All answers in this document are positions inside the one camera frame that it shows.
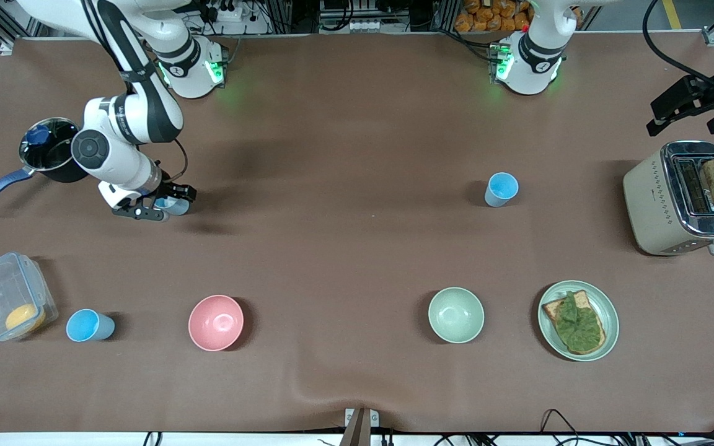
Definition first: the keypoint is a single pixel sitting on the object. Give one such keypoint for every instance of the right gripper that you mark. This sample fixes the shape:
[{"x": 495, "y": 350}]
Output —
[{"x": 173, "y": 189}]

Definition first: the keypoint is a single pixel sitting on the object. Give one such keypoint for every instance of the blue cup with white paper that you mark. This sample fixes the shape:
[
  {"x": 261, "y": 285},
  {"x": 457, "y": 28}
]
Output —
[{"x": 177, "y": 208}]

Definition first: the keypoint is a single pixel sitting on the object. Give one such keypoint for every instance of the blue plastic cup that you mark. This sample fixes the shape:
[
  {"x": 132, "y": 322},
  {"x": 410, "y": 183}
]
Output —
[
  {"x": 501, "y": 188},
  {"x": 87, "y": 325}
]

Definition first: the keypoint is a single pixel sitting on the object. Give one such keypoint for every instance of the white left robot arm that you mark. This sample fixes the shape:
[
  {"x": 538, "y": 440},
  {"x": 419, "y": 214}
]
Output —
[{"x": 530, "y": 62}]

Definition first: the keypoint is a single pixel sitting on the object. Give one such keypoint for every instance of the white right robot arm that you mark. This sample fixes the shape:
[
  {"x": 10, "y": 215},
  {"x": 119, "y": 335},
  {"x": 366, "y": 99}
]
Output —
[{"x": 115, "y": 158}]

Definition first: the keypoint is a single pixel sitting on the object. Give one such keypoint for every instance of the beige and chrome toaster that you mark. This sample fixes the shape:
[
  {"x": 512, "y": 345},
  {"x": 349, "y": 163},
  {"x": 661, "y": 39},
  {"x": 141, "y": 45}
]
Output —
[{"x": 651, "y": 204}]

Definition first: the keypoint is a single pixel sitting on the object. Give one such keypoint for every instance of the glass lid with blue knob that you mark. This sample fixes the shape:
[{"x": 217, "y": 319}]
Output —
[{"x": 53, "y": 148}]

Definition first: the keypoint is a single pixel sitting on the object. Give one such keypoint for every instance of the pink bowl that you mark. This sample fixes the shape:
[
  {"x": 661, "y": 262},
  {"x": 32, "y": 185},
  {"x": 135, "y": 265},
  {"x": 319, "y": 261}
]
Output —
[{"x": 215, "y": 322}]

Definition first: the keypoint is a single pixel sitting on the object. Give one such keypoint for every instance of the pale green plate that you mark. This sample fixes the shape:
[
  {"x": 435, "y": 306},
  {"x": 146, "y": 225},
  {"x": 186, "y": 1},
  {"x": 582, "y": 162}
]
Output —
[{"x": 610, "y": 316}]

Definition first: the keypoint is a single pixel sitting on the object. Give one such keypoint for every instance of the bag of orange buns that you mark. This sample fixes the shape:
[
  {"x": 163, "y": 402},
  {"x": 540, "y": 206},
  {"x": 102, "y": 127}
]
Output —
[{"x": 487, "y": 15}]

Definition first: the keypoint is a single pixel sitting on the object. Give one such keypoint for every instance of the green lettuce leaf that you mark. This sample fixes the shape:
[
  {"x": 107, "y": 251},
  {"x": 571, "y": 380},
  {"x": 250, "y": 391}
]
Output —
[{"x": 580, "y": 325}]

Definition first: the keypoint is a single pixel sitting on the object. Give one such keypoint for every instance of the toast slice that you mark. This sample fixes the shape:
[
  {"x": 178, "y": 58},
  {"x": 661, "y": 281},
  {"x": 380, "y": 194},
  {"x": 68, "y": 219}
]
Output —
[{"x": 552, "y": 308}]

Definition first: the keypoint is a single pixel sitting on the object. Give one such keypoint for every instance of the white power strip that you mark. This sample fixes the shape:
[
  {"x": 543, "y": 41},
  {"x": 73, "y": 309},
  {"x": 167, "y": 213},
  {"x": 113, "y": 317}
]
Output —
[{"x": 369, "y": 26}]

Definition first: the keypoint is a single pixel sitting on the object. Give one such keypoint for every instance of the pale green bowl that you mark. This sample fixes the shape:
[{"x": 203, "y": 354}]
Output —
[{"x": 456, "y": 314}]

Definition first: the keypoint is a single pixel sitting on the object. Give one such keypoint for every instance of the metal camera bracket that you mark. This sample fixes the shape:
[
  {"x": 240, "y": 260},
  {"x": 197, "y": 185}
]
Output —
[{"x": 360, "y": 427}]

